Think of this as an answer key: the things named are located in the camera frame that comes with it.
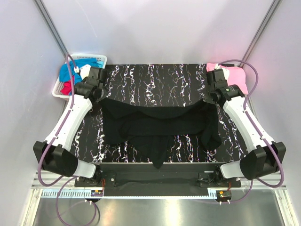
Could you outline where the black t-shirt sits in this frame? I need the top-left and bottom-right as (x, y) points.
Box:
(100, 98), (222, 169)

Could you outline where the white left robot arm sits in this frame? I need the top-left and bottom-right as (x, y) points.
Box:
(33, 65), (107, 186)

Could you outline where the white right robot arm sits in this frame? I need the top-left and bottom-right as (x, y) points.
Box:
(206, 68), (286, 187)

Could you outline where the folded pink t-shirt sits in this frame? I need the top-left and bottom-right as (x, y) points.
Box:
(219, 65), (248, 95)

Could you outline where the red t-shirt in basket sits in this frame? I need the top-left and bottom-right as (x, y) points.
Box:
(61, 81), (71, 96)

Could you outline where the blue t-shirt in basket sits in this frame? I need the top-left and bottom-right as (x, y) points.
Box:
(59, 58), (104, 84)

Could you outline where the white plastic basket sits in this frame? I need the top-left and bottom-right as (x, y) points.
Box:
(52, 54), (108, 101)

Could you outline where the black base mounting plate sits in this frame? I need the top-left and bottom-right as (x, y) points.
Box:
(75, 162), (239, 188)

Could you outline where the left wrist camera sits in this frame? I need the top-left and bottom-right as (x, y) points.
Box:
(74, 65), (107, 83)

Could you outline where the aluminium frame rail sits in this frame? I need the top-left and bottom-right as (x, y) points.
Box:
(31, 178), (273, 202)

